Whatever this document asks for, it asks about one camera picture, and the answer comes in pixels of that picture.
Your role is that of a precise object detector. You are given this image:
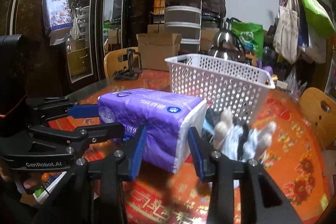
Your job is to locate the black covered appliance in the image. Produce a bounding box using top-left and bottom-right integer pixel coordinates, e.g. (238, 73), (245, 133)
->
(202, 0), (227, 18)

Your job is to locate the red floral tablecloth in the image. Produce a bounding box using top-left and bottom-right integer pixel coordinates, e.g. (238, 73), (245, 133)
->
(47, 69), (334, 224)

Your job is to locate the lime green hanging bag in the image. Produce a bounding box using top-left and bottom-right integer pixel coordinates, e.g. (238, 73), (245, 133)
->
(301, 0), (335, 39)

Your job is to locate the steel kettle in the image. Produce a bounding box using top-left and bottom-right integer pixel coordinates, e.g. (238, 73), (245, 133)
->
(209, 47), (246, 63)
(213, 20), (238, 50)

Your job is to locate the hanging tissue pack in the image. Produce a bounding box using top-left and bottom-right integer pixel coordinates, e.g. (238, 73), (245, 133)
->
(42, 0), (73, 35)

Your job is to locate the brown cardboard box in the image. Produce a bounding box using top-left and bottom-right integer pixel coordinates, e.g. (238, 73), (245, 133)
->
(137, 33), (182, 71)

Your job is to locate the black folding stand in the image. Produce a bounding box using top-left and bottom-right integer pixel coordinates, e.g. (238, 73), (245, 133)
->
(113, 47), (142, 81)

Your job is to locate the left wooden chair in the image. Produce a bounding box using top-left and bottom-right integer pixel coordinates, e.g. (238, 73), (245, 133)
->
(104, 47), (142, 81)

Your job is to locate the green shopping bag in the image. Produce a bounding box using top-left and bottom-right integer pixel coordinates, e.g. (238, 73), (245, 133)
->
(231, 20), (264, 58)

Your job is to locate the grey white drawer tower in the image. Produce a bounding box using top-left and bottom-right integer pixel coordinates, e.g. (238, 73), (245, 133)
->
(164, 0), (202, 53)

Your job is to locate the wooden chair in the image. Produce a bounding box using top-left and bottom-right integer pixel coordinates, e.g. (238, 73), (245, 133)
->
(299, 88), (335, 149)
(104, 47), (142, 81)

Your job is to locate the purple plastic scoop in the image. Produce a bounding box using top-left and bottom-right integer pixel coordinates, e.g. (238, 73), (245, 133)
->
(262, 65), (274, 76)

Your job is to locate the steel kettle front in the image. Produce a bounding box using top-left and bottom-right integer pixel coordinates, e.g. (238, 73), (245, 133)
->
(209, 47), (246, 63)

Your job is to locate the beige canvas tote bag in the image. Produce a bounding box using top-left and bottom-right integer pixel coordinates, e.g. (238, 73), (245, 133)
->
(273, 0), (300, 64)

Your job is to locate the steel kettle rear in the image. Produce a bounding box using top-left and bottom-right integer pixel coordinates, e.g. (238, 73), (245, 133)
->
(213, 20), (238, 50)

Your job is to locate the white plastic perforated basket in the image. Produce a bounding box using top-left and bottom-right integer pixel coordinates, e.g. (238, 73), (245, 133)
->
(165, 53), (276, 124)

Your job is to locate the left hand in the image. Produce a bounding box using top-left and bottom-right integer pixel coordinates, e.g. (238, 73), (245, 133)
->
(1, 158), (42, 191)

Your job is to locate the right wooden chair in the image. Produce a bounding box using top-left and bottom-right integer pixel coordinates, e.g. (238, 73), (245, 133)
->
(299, 88), (335, 149)

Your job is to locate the purple tissue pack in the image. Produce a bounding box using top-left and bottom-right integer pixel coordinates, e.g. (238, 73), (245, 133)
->
(97, 88), (207, 173)

